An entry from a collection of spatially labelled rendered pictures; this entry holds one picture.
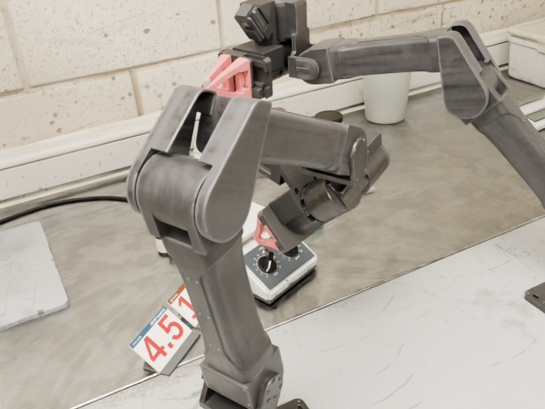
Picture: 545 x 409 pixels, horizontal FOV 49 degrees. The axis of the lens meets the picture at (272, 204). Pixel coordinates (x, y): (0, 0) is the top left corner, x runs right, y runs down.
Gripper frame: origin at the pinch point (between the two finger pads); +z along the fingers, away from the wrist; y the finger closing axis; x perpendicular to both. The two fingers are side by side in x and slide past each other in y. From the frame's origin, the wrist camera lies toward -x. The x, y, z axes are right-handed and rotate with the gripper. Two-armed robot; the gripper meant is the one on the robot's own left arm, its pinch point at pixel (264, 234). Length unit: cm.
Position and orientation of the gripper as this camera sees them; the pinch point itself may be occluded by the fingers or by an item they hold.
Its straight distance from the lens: 90.2
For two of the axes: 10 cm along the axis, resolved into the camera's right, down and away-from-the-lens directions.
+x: 5.5, 8.4, 0.0
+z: -5.2, 3.3, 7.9
